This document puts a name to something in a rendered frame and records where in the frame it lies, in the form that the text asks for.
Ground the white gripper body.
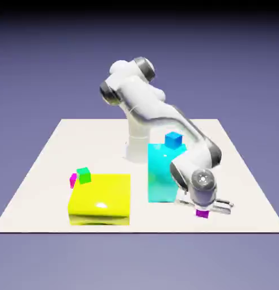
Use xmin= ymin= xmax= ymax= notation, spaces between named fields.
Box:
xmin=175 ymin=198 xmax=235 ymax=215

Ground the small blue cube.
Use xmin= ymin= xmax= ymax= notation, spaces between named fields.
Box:
xmin=164 ymin=131 xmax=184 ymax=151

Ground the small green cube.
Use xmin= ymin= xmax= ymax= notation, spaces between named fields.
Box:
xmin=76 ymin=167 xmax=92 ymax=185

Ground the large cyan box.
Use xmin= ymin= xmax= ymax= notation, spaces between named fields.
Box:
xmin=147 ymin=142 xmax=188 ymax=203

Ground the large yellow box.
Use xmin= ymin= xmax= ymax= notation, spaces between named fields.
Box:
xmin=67 ymin=173 xmax=132 ymax=227

